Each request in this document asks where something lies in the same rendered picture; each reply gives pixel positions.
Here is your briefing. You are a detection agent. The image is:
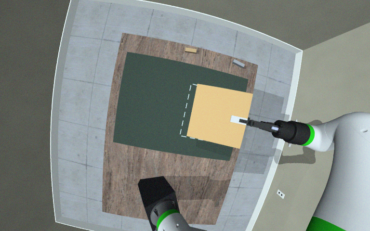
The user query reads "tan flat bar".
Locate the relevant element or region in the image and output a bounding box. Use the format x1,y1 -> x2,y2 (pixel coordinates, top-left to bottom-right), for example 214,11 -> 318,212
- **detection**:
185,48 -> 197,54

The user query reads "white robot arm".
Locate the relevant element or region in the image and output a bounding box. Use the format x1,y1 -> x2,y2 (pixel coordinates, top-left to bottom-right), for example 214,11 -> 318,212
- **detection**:
150,112 -> 370,231

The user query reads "dark green mat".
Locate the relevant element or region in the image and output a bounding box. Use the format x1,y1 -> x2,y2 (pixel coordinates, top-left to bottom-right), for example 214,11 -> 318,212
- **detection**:
113,52 -> 248,161

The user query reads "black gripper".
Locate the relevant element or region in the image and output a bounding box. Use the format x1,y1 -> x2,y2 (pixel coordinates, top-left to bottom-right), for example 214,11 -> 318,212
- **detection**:
230,115 -> 295,140

